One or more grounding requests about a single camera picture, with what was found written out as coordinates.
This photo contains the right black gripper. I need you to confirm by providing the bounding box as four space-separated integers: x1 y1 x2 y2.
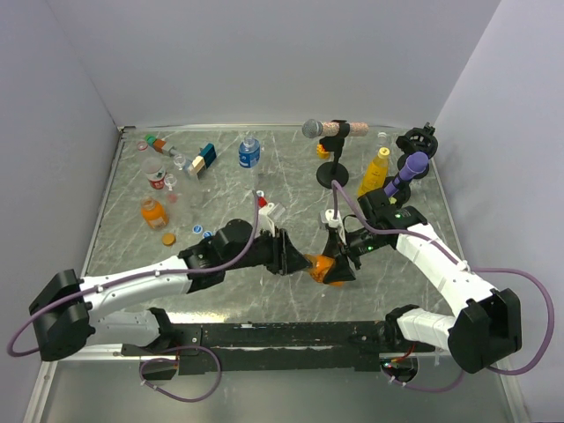
320 225 388 284

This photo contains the tall yellow juice bottle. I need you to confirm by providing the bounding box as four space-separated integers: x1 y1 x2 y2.
357 147 390 197

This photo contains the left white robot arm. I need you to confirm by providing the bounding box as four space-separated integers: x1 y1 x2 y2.
29 219 311 361

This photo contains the open orange juice bottle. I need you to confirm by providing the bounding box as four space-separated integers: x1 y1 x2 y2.
140 197 169 229

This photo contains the red label clear bottle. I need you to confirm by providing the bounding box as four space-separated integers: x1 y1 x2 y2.
141 157 167 189

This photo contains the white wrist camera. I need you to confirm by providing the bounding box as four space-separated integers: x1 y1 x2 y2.
258 197 286 235
318 209 343 229

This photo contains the yellow toy brick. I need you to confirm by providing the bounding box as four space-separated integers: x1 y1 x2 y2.
316 144 330 160

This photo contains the colourful block stack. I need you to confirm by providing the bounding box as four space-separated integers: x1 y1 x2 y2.
145 135 179 157

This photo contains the clear small cup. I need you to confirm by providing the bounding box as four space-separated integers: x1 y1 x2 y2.
174 154 186 170
164 174 178 191

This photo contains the purple cable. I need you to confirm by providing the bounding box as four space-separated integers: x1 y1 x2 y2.
330 179 555 392
6 189 261 402

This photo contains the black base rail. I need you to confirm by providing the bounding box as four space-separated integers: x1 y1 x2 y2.
121 321 434 375

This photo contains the pink glitter microphone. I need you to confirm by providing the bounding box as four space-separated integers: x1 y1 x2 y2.
301 119 369 138

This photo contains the blue and wood block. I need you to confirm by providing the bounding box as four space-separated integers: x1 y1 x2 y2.
188 143 217 179

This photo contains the orange bottle cap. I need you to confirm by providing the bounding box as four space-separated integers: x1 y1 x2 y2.
161 233 176 246

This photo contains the small orange juice bottle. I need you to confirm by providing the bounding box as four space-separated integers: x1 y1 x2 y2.
305 254 344 286

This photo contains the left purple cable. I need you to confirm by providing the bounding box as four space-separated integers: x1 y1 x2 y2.
6 189 261 402

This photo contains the clear bottle at back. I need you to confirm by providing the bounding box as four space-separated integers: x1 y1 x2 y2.
377 131 389 148

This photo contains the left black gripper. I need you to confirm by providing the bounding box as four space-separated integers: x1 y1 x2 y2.
224 225 312 275

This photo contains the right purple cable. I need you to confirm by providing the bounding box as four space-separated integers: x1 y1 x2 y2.
330 179 555 392

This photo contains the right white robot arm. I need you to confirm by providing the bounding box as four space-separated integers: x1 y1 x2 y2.
320 189 522 374

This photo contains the black round holder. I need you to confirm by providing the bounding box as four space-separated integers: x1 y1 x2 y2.
396 122 438 180

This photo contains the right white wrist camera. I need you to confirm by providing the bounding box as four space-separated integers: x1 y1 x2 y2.
318 209 343 229

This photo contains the purple microphone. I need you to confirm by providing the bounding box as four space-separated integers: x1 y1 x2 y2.
384 152 429 197

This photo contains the blue label water bottle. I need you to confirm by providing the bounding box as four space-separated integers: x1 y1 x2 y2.
239 137 261 169

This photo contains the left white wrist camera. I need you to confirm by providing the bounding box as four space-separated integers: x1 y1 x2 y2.
258 197 286 235

